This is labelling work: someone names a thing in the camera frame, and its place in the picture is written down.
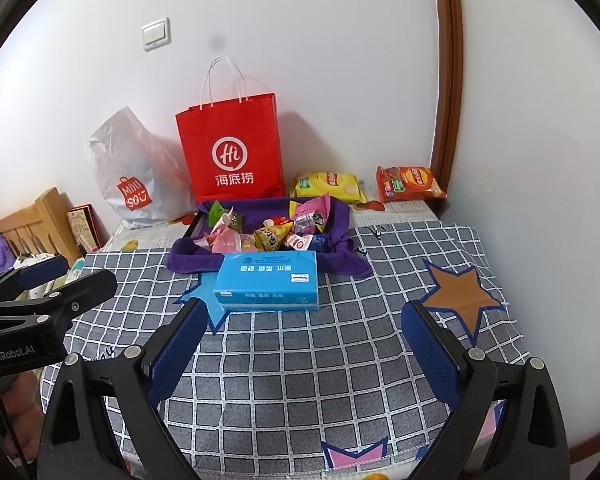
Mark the white light switch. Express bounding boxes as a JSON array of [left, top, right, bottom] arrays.
[[140, 16, 172, 52]]

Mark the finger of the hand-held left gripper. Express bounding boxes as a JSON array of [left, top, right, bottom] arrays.
[[27, 268, 118, 332], [0, 254, 70, 306]]

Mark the red paper bag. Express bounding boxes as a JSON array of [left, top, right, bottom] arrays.
[[175, 56, 287, 206]]

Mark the person's left hand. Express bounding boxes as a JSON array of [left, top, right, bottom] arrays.
[[0, 372, 45, 461]]

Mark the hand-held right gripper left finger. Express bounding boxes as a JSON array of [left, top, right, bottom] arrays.
[[36, 298, 211, 480]]

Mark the wooden headboard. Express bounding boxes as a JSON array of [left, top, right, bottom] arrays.
[[0, 187, 83, 271]]

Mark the white plastic bag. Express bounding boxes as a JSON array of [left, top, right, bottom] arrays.
[[84, 106, 193, 231]]

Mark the grey checked blanket with stars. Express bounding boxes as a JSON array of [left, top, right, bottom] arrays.
[[40, 220, 531, 473]]

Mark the orange chip bag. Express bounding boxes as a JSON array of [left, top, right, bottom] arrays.
[[376, 165, 447, 204]]

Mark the yellow chip bag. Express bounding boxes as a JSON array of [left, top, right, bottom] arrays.
[[290, 171, 368, 206]]

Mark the blue tissue pack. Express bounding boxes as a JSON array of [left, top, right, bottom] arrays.
[[213, 251, 321, 312]]

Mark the purple cloth-lined tray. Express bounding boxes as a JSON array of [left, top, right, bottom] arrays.
[[167, 196, 373, 280]]

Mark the pale pink snack packet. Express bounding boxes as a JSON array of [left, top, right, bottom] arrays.
[[205, 220, 243, 255]]

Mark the pile of mixed small snacks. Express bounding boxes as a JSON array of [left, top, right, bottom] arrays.
[[202, 200, 333, 256]]

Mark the brown wooden door frame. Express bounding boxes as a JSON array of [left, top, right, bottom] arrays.
[[427, 0, 465, 201]]

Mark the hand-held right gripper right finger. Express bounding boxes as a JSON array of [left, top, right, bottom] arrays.
[[400, 299, 572, 480]]

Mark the bright pink snack packet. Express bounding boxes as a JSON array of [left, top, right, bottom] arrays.
[[289, 194, 331, 235]]

